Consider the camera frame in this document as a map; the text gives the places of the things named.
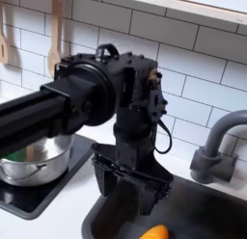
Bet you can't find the black stove top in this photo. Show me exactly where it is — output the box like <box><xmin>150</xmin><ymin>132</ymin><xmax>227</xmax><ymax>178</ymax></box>
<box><xmin>0</xmin><ymin>133</ymin><xmax>96</xmax><ymax>222</ymax></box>

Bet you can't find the wooden spoon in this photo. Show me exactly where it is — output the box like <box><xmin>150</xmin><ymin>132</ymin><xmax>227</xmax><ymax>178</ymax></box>
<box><xmin>47</xmin><ymin>0</ymin><xmax>66</xmax><ymax>78</ymax></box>

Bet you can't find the thin black cable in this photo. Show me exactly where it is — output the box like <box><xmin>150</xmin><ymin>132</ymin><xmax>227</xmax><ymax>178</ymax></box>
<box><xmin>150</xmin><ymin>119</ymin><xmax>174</xmax><ymax>155</ymax></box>

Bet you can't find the dark grey sink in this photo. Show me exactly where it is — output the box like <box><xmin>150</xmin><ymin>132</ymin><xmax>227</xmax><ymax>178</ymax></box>
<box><xmin>81</xmin><ymin>174</ymin><xmax>247</xmax><ymax>239</ymax></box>

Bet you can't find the dark grey tap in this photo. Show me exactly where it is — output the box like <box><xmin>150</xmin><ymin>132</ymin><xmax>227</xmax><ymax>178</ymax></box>
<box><xmin>189</xmin><ymin>109</ymin><xmax>247</xmax><ymax>185</ymax></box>

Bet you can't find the slotted wooden spatula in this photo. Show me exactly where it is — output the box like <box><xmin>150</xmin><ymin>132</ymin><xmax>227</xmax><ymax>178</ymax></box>
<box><xmin>0</xmin><ymin>0</ymin><xmax>10</xmax><ymax>65</ymax></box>

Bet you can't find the light wooden shelf board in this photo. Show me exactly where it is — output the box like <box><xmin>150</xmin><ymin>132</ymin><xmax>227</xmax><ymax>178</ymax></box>
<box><xmin>102</xmin><ymin>0</ymin><xmax>247</xmax><ymax>25</ymax></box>

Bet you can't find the steel pot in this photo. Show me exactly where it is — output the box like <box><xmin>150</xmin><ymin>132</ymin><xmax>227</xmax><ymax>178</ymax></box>
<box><xmin>0</xmin><ymin>133</ymin><xmax>75</xmax><ymax>188</ymax></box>

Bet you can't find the orange toy carrot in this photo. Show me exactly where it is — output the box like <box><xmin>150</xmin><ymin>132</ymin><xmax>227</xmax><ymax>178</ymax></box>
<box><xmin>139</xmin><ymin>224</ymin><xmax>170</xmax><ymax>239</ymax></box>

